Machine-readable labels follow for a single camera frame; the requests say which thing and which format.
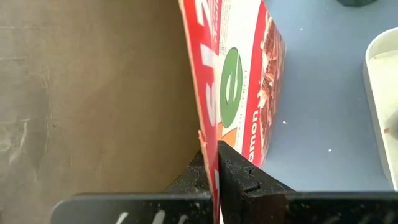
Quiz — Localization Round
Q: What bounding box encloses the Life cinnamon cereal box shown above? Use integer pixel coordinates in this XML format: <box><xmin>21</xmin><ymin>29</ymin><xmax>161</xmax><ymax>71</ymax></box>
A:
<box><xmin>0</xmin><ymin>0</ymin><xmax>287</xmax><ymax>224</ymax></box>

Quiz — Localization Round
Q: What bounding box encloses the white plastic bin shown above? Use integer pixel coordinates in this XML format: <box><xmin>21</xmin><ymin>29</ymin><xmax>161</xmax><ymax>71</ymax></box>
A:
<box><xmin>363</xmin><ymin>27</ymin><xmax>398</xmax><ymax>191</ymax></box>

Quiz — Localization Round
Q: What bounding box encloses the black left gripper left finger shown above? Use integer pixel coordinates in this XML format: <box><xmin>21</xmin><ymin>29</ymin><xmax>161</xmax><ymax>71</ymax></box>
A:
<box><xmin>51</xmin><ymin>151</ymin><xmax>215</xmax><ymax>224</ymax></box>

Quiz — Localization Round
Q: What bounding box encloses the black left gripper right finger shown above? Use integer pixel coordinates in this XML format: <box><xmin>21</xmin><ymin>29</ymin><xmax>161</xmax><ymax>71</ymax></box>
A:
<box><xmin>217</xmin><ymin>140</ymin><xmax>398</xmax><ymax>224</ymax></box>

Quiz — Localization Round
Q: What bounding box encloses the green faceted plastic cup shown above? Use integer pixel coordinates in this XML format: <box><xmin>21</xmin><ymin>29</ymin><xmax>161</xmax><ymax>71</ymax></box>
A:
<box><xmin>335</xmin><ymin>0</ymin><xmax>379</xmax><ymax>8</ymax></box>

